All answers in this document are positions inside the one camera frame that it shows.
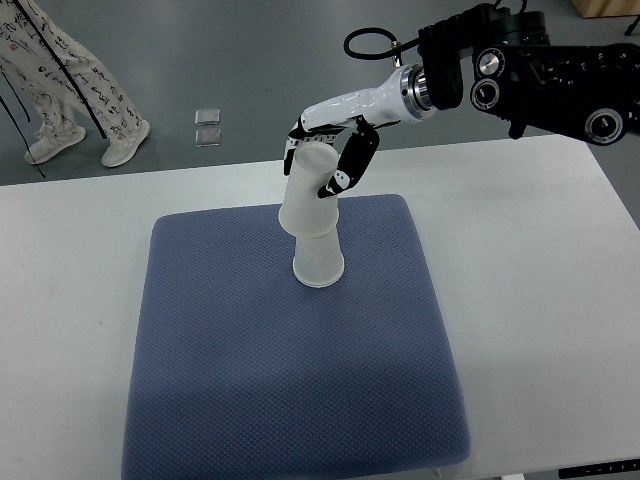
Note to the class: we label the blue grey cushion mat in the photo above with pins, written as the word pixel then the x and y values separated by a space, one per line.
pixel 242 372

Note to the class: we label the black table control panel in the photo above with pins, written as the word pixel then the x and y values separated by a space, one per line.
pixel 624 466

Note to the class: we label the person in patterned white trousers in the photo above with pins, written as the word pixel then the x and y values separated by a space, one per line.
pixel 62 77

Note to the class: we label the wooden box corner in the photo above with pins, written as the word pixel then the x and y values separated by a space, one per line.
pixel 589 9

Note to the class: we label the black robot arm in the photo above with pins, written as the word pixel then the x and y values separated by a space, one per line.
pixel 506 65

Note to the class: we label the white paper cup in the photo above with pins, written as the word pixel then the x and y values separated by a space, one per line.
pixel 318 262
pixel 303 213

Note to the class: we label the black tripod leg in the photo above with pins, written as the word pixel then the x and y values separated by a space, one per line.
pixel 630 29

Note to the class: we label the clear plastic floor marker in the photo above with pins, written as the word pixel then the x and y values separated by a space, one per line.
pixel 207 137
pixel 207 116

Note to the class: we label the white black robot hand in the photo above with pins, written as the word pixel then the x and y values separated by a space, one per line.
pixel 402 98

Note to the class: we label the white paper cup on cushion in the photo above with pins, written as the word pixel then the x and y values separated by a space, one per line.
pixel 318 262

